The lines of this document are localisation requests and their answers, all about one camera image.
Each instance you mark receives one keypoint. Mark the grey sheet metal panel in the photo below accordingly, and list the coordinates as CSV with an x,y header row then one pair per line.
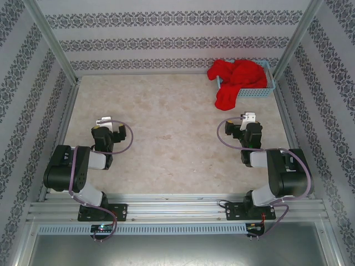
x,y
177,250

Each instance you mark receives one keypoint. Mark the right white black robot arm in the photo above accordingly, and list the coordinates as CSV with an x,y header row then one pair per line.
x,y
288,177

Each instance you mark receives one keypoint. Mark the aluminium mounting rail frame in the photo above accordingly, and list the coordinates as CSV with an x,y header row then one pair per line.
x,y
177,206

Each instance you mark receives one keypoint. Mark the aluminium corner post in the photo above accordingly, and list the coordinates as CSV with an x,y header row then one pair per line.
x,y
298,38
50,38

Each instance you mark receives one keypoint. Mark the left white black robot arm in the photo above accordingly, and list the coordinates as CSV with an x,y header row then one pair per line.
x,y
83,173

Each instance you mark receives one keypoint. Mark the red t-shirt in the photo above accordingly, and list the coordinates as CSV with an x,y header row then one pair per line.
x,y
238,74

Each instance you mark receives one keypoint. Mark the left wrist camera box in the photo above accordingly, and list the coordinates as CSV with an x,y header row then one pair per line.
x,y
104,122

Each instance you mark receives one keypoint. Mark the light blue plastic basket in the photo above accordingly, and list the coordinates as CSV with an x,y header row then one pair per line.
x,y
258,92

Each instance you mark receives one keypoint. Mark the aluminium table side rail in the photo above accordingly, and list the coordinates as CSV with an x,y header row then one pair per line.
x,y
295,138
59,138

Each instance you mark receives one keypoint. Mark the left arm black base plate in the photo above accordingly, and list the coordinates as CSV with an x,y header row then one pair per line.
x,y
120,212

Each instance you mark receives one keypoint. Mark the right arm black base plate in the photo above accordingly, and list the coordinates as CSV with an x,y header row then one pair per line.
x,y
233,212

